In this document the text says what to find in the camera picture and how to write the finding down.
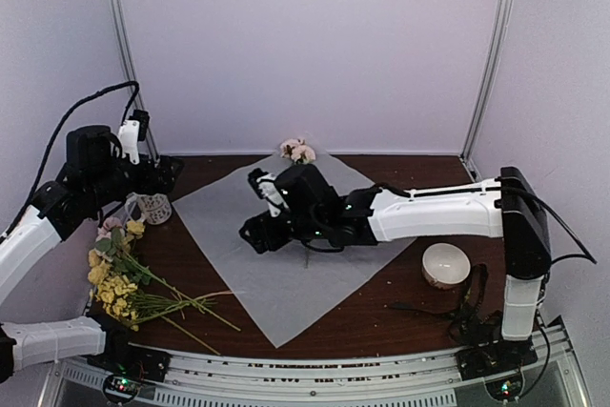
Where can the pink flower stem two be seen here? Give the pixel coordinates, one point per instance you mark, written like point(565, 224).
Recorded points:
point(116, 238)

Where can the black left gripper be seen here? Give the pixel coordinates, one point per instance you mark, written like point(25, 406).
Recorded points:
point(165, 180)

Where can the left aluminium corner post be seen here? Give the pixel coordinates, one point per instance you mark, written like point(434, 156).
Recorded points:
point(122, 39)

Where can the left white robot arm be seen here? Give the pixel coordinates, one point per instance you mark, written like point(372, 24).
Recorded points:
point(100, 168)

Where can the large yellow flower bunch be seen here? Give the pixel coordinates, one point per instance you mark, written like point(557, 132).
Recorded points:
point(126, 267)

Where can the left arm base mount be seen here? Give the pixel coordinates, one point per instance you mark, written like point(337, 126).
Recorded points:
point(130, 368)

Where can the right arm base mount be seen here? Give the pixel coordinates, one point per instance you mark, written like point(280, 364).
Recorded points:
point(487, 354)

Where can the aluminium front rail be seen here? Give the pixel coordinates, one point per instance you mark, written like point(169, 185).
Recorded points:
point(425, 379)

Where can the patterned white mug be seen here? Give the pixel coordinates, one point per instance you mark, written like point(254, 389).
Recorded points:
point(150, 209)

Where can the white wrapping paper sheet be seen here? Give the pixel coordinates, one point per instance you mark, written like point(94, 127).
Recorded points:
point(285, 292)

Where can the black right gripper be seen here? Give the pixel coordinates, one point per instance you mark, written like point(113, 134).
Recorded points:
point(261, 231)

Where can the small yellow flower bunch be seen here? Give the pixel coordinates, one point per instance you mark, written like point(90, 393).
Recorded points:
point(128, 303)

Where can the aluminium corner post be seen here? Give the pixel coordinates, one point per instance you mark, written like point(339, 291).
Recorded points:
point(122, 39)
point(490, 68)

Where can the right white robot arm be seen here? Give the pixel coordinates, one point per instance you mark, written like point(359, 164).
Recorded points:
point(304, 207)

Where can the right aluminium corner post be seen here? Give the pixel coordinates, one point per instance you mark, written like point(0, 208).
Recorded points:
point(490, 68)

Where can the white scalloped bowl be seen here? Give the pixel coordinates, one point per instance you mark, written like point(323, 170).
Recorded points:
point(445, 266)

